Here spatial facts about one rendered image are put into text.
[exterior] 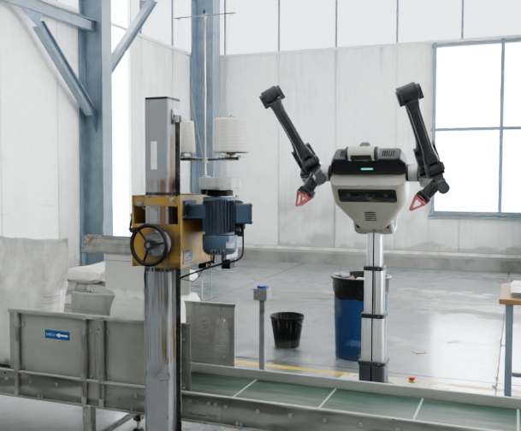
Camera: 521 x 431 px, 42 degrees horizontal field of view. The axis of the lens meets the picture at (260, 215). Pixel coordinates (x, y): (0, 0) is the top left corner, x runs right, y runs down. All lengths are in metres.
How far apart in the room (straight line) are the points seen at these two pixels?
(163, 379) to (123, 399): 0.46
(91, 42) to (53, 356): 6.23
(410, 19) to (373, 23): 0.59
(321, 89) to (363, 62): 0.81
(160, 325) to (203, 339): 0.81
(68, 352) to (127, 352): 0.35
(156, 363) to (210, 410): 0.37
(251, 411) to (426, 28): 8.93
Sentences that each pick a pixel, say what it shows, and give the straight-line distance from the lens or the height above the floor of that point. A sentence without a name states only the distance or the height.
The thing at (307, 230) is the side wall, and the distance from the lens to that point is 11.55.
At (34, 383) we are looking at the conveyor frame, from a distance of 3.77.
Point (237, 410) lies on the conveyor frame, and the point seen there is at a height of 0.36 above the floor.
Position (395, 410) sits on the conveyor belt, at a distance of 3.20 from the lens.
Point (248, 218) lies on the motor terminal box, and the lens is 2.92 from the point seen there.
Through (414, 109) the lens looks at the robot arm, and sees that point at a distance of 3.06.
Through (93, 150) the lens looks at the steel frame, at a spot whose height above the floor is 1.78.
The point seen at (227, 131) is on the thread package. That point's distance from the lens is 3.02.
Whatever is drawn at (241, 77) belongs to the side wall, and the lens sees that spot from 12.06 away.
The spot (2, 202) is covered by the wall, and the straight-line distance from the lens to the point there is 8.07.
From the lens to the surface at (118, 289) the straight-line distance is 3.63.
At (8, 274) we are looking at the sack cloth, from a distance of 3.99.
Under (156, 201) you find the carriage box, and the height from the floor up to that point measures 1.31.
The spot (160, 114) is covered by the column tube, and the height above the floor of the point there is 1.69.
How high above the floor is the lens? 1.41
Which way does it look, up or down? 3 degrees down
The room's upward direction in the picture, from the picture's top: straight up
